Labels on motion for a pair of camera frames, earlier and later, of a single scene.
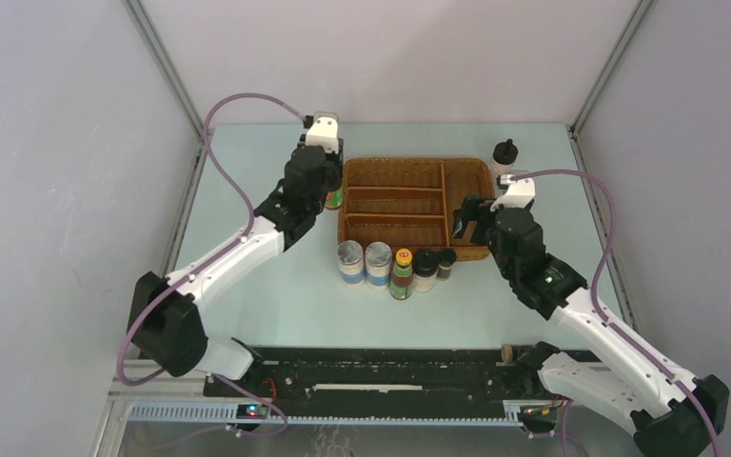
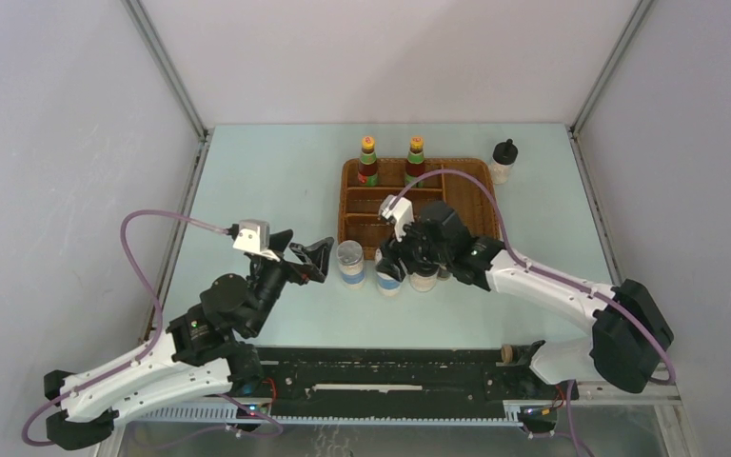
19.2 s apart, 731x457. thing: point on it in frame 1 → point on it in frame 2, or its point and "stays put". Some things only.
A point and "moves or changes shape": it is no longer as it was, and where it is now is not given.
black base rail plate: (385, 382) stays put
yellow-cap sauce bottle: (334, 199) → (367, 169)
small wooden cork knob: (506, 352) stays put
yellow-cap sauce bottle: (401, 283) moves or changes shape
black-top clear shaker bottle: (503, 157) stays put
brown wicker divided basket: (410, 203) stays put
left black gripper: (336, 161) → (316, 256)
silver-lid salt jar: (352, 264) stays put
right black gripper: (474, 208) → (393, 249)
